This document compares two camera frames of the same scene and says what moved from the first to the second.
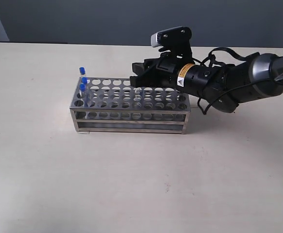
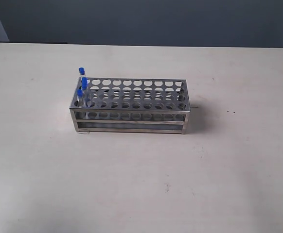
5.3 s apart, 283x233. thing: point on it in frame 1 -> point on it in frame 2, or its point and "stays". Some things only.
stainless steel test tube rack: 116,106 stays
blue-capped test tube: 82,71 stays
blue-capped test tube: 137,98 -> 79,99
